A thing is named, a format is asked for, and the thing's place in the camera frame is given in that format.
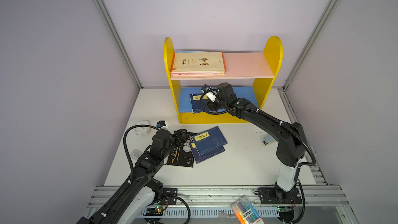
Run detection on dark blue book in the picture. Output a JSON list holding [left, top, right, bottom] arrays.
[[190, 94, 210, 114], [191, 127, 228, 156]]

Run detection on beige book orange border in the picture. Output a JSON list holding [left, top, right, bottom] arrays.
[[171, 52, 226, 74]]

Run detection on pink cartoon cover book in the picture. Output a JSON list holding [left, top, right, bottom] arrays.
[[171, 73, 226, 77]]

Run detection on dark blue book hidden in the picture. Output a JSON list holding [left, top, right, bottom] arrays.
[[189, 142, 225, 164]]

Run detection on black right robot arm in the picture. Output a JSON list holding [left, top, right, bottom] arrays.
[[200, 83, 315, 193]]

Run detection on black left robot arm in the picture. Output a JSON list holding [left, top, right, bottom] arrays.
[[78, 128, 193, 224]]

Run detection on black book gold lettering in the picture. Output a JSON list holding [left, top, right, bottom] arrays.
[[167, 132, 195, 168]]

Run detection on small white alarm clock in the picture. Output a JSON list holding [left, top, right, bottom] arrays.
[[134, 120, 151, 136]]

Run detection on yellow pink blue bookshelf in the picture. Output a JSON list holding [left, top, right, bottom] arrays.
[[164, 36, 283, 124]]

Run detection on clear plastic small box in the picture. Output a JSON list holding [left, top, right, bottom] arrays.
[[130, 149, 143, 161]]

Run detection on light blue stapler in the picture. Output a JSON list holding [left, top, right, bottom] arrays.
[[262, 134, 277, 147]]

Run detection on pack of coloured markers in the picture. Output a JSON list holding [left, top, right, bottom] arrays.
[[231, 195, 264, 224]]

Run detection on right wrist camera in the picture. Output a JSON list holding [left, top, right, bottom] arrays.
[[201, 84, 220, 102]]

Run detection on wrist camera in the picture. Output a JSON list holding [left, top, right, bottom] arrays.
[[156, 120, 169, 130], [201, 84, 220, 102]]

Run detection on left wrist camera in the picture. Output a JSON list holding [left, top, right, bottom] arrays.
[[156, 120, 169, 130]]

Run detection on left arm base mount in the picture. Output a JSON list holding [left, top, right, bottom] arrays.
[[129, 179, 178, 218]]

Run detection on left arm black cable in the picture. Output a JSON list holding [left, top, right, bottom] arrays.
[[93, 124, 161, 224]]

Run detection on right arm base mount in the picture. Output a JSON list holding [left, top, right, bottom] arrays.
[[254, 185, 303, 205]]

